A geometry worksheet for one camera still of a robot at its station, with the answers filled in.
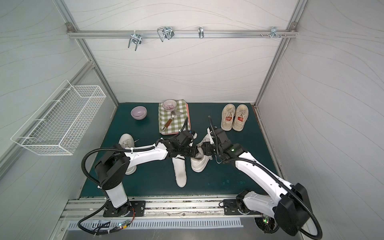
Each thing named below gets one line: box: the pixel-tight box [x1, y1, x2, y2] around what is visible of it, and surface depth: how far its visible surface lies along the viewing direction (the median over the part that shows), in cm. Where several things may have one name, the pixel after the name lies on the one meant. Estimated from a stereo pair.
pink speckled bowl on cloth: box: [162, 99, 178, 112], surface depth 117 cm
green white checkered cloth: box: [158, 99, 191, 134], surface depth 113 cm
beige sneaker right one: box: [232, 104, 249, 132], surface depth 106 cm
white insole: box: [172, 154, 187, 188], surface depth 87 cm
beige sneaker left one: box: [221, 103, 236, 132], surface depth 106 cm
